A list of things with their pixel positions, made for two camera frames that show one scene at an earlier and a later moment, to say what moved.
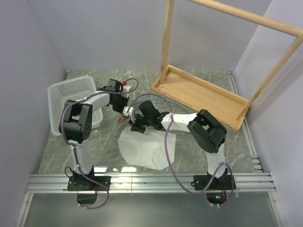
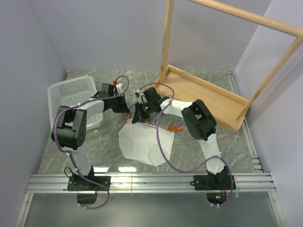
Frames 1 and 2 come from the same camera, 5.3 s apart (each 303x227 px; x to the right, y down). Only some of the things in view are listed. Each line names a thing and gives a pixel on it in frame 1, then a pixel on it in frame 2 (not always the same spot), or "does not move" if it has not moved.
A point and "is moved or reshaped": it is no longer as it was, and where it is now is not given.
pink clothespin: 121,118 is moved or reshaped
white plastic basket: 76,90 does not move
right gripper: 137,127 to 137,117
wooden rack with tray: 197,94 does not move
